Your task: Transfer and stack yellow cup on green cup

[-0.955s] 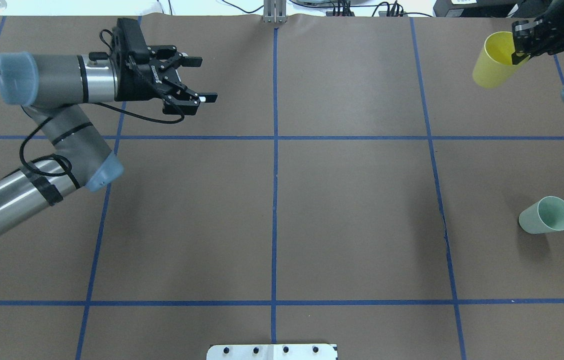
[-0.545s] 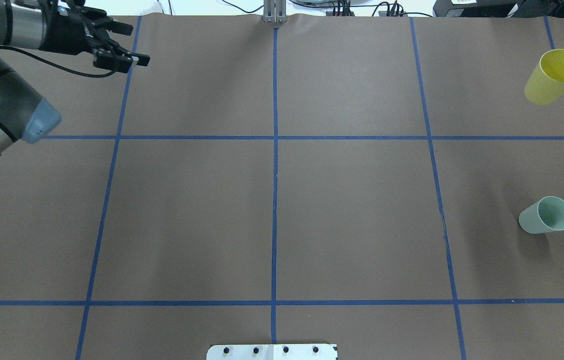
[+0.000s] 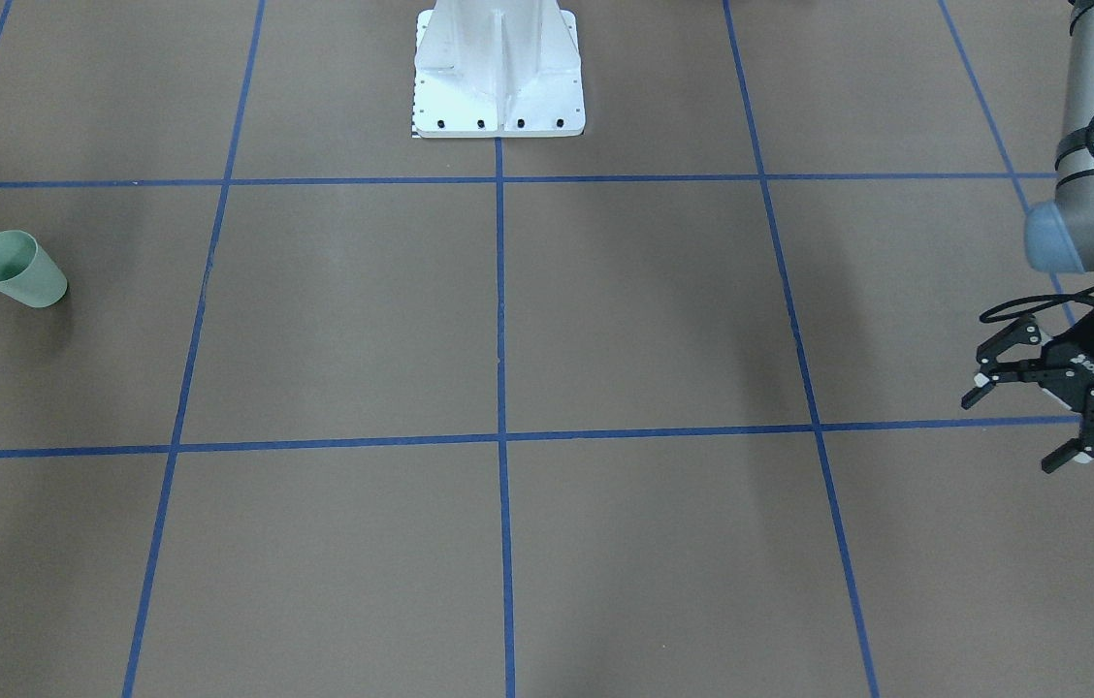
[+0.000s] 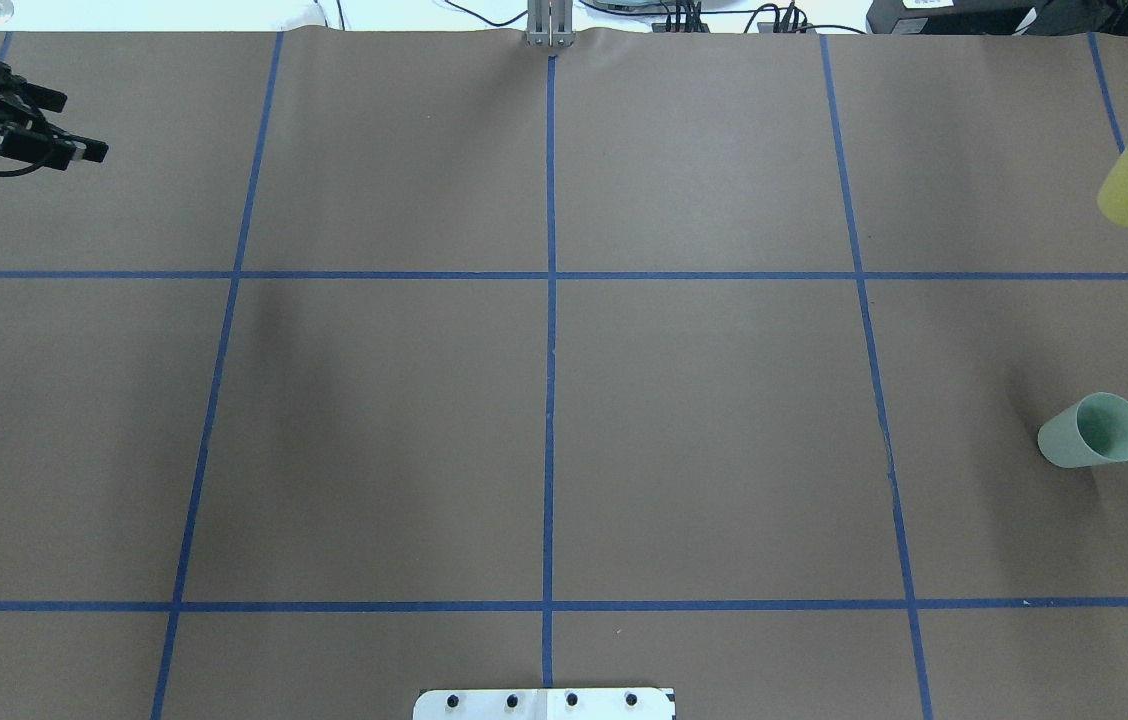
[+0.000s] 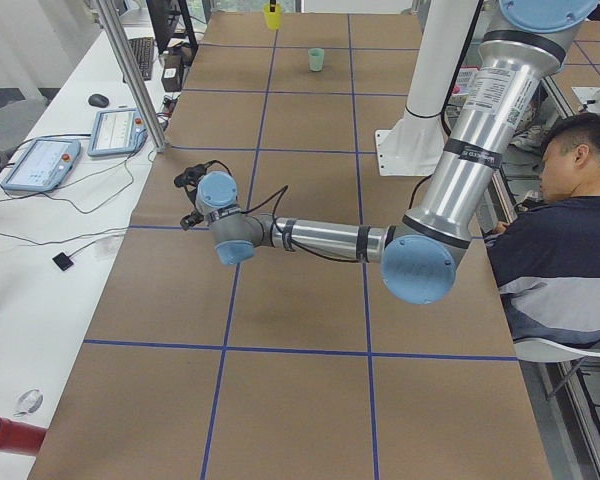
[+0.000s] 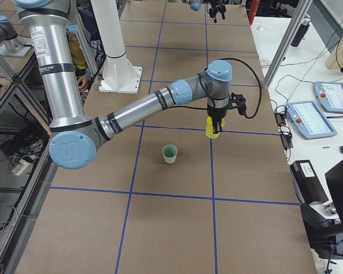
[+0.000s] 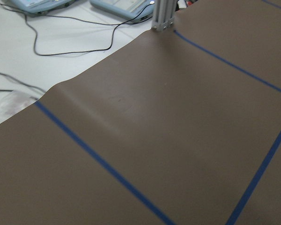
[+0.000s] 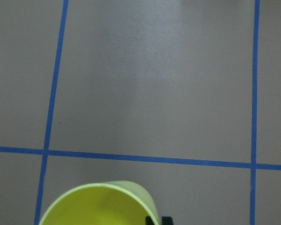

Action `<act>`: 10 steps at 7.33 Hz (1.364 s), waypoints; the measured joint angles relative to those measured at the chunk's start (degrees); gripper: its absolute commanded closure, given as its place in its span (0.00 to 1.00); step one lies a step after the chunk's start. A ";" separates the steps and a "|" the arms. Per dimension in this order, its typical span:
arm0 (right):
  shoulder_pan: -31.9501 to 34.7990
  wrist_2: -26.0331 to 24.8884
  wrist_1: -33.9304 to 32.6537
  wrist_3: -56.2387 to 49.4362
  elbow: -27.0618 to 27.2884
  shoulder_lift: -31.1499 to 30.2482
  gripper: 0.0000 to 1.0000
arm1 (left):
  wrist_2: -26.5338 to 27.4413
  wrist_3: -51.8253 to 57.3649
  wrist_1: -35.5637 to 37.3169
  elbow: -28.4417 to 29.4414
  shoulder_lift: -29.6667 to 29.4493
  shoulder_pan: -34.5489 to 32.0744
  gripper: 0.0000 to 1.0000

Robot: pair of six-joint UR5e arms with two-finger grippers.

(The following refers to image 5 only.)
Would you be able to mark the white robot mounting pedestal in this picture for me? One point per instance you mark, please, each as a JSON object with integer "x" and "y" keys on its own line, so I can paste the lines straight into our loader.
{"x": 430, "y": 85}

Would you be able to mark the black computer monitor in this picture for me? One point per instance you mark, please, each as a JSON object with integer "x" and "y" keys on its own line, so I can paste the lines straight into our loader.
{"x": 165, "y": 16}

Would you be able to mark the yellow plastic cup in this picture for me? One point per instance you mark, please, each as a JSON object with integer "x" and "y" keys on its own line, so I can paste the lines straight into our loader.
{"x": 273, "y": 16}

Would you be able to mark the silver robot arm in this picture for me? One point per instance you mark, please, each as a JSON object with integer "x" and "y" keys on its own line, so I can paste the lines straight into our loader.
{"x": 524, "y": 42}

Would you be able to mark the blue teach pendant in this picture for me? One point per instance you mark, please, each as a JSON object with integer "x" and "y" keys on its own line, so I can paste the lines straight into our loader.
{"x": 117, "y": 132}
{"x": 43, "y": 166}

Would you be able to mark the silver aluminium frame post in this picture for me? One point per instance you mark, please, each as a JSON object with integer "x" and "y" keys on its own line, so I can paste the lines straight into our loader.
{"x": 118, "y": 40}

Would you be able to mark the green plastic cup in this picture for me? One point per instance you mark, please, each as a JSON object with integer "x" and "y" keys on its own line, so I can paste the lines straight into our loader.
{"x": 316, "y": 59}

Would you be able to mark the black keyboard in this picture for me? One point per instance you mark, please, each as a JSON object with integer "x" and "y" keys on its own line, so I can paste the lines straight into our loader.
{"x": 143, "y": 50}

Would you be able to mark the white office chair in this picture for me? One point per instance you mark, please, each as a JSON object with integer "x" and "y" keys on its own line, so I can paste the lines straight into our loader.
{"x": 541, "y": 350}

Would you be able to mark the brown paper table cover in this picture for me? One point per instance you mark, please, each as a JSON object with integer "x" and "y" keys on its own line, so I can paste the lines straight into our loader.
{"x": 289, "y": 366}

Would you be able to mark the near blue teach pendant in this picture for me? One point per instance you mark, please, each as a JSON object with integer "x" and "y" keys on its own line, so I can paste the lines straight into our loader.
{"x": 43, "y": 166}

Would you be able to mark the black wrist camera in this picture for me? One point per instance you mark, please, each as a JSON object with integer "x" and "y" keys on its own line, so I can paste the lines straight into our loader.
{"x": 190, "y": 176}

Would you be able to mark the far blue teach pendant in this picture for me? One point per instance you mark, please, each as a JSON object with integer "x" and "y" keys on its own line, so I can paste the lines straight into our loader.
{"x": 117, "y": 132}

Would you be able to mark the black box with label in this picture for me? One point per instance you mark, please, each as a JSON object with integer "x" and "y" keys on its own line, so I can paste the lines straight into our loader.
{"x": 173, "y": 73}

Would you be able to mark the seated person in dark shirt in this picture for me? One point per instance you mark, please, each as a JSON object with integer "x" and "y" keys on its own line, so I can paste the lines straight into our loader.
{"x": 546, "y": 263}

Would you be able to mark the small black square device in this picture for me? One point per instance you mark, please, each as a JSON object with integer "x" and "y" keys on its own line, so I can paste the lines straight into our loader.
{"x": 63, "y": 261}

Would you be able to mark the black computer mouse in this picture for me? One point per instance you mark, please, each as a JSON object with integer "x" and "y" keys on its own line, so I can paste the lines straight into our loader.
{"x": 98, "y": 100}

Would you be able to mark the red cylinder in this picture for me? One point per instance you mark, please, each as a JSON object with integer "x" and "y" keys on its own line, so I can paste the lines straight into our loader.
{"x": 20, "y": 438}

